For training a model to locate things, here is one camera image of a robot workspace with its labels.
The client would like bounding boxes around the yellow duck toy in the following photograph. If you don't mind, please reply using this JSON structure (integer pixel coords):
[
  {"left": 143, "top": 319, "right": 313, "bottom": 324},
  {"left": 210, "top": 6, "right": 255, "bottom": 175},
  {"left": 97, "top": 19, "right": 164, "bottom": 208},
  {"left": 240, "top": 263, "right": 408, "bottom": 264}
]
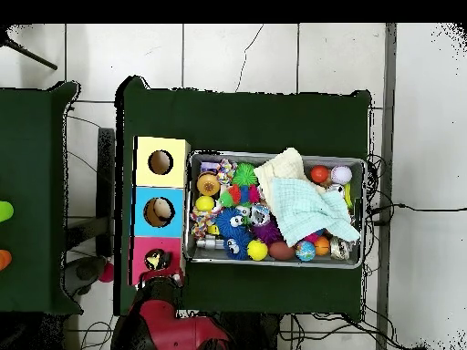
[{"left": 145, "top": 251, "right": 163, "bottom": 270}]

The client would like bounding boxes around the wooden box with three holes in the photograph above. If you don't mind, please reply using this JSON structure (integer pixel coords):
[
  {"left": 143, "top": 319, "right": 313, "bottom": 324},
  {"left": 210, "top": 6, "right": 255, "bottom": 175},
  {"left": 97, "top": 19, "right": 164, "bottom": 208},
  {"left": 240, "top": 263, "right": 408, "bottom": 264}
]
[{"left": 130, "top": 136, "right": 192, "bottom": 286}]

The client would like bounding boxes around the clear mesh bin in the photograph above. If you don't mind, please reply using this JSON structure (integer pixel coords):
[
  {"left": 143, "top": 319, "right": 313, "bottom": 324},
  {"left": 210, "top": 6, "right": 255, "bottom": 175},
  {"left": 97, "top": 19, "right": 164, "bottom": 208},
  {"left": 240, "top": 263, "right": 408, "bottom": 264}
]
[{"left": 183, "top": 149, "right": 367, "bottom": 270}]

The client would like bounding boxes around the yellow tennis ball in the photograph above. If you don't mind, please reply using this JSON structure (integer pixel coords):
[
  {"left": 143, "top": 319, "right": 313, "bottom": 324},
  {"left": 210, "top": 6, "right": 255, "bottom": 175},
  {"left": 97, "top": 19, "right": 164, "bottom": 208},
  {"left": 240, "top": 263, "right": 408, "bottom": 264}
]
[{"left": 194, "top": 195, "right": 215, "bottom": 212}]

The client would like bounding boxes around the blue spiky monster toy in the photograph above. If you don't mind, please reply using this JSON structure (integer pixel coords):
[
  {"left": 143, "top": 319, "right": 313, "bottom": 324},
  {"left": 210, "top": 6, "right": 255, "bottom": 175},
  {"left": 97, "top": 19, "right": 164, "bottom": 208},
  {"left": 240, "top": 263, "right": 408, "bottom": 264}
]
[{"left": 213, "top": 206, "right": 249, "bottom": 238}]

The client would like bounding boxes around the yellow smiley ball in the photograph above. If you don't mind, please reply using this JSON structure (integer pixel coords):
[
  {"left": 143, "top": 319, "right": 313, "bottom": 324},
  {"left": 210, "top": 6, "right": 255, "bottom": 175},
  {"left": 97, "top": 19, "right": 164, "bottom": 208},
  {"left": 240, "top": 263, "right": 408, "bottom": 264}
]
[{"left": 246, "top": 239, "right": 269, "bottom": 263}]

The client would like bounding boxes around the toy hamburger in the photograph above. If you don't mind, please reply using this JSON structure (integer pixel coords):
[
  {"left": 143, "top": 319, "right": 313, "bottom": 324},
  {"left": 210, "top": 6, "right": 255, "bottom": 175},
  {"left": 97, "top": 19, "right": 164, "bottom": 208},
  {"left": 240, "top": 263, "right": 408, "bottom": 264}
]
[{"left": 196, "top": 170, "right": 222, "bottom": 197}]

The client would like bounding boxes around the green spiky ball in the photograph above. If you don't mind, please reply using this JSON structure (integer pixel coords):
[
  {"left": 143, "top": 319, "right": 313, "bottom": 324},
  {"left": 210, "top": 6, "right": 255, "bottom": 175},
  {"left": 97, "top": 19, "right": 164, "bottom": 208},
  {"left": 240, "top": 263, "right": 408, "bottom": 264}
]
[{"left": 231, "top": 162, "right": 259, "bottom": 188}]

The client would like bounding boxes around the globe print ball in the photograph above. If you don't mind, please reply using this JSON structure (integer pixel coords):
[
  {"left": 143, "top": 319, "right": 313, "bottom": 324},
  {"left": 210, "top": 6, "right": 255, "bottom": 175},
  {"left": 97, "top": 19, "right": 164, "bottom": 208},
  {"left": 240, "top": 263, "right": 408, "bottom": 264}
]
[{"left": 295, "top": 240, "right": 317, "bottom": 263}]

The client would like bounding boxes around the mint green cloth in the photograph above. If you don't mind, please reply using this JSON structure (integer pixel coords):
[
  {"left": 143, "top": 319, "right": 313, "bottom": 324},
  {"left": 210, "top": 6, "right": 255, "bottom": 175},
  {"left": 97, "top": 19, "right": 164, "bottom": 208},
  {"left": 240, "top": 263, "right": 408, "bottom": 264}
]
[{"left": 270, "top": 177, "right": 361, "bottom": 248}]

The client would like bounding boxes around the dark green table cloth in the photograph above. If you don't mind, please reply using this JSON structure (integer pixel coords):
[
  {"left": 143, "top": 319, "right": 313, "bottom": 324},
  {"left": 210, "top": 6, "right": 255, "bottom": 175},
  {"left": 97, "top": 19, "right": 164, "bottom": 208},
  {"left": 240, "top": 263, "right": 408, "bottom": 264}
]
[
  {"left": 0, "top": 81, "right": 83, "bottom": 315},
  {"left": 113, "top": 76, "right": 373, "bottom": 322}
]

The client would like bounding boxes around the cream waffle cloth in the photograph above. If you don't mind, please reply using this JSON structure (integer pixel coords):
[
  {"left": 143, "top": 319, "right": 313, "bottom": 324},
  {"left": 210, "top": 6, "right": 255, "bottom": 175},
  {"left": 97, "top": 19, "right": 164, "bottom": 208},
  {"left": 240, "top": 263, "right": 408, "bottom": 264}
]
[{"left": 254, "top": 147, "right": 327, "bottom": 205}]

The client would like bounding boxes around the lime green toy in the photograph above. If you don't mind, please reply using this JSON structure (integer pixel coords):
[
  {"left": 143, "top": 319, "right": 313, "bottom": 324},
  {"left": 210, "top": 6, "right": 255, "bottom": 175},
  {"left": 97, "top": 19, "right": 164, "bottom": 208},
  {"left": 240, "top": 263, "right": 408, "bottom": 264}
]
[{"left": 0, "top": 201, "right": 15, "bottom": 223}]

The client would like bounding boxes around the orange ball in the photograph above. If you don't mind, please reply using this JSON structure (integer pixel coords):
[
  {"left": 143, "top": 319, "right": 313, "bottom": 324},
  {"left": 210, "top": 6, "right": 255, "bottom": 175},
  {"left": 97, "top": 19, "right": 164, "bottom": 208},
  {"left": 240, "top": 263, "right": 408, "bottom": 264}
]
[{"left": 310, "top": 164, "right": 330, "bottom": 184}]

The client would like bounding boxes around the white baseball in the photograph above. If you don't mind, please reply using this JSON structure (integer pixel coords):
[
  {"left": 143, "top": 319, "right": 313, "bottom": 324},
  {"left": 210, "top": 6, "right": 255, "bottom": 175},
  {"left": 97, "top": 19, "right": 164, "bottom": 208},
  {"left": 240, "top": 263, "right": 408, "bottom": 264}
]
[{"left": 330, "top": 165, "right": 354, "bottom": 186}]

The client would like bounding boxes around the black tripod leg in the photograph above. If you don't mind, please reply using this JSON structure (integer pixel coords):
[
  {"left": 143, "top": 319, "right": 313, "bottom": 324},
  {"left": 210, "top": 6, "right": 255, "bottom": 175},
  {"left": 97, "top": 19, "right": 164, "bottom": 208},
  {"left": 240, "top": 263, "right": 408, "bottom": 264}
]
[{"left": 0, "top": 34, "right": 58, "bottom": 71}]

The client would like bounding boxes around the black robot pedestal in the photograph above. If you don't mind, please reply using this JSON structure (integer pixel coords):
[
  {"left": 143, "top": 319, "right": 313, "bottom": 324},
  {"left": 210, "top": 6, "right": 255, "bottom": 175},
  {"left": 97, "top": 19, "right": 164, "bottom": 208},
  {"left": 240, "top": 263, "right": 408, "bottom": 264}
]
[{"left": 214, "top": 312, "right": 281, "bottom": 350}]

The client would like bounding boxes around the black power cable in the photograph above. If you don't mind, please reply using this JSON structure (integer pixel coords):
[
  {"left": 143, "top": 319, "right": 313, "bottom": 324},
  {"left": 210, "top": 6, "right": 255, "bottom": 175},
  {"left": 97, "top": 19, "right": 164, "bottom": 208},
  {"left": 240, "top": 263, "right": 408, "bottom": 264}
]
[{"left": 368, "top": 202, "right": 467, "bottom": 227}]

